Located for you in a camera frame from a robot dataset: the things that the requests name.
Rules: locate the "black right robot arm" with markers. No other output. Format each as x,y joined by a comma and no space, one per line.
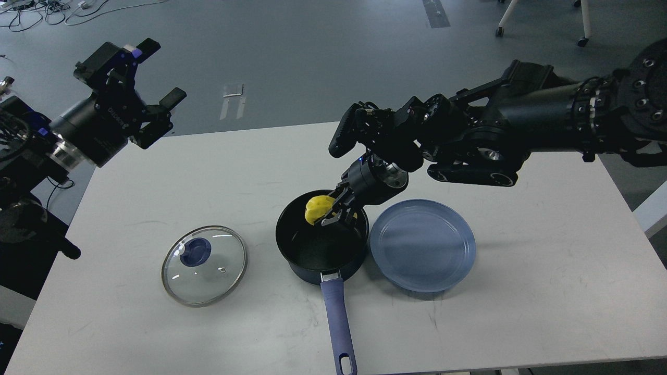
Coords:
483,135

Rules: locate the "blue plate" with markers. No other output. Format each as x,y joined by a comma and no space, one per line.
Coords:
422,246

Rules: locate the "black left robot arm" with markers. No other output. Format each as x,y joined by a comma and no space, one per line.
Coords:
32,153

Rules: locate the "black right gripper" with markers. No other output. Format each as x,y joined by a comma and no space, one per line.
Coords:
369,181

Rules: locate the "black box at left edge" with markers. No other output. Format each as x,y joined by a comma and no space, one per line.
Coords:
25,266

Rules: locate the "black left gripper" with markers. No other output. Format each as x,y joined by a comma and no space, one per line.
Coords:
101,125

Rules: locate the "blue saucepan with handle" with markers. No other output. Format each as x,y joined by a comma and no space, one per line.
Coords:
325,257

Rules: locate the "yellow potato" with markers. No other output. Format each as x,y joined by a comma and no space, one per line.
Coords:
314,209

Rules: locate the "glass pot lid blue knob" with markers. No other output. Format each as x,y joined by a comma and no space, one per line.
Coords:
204,266

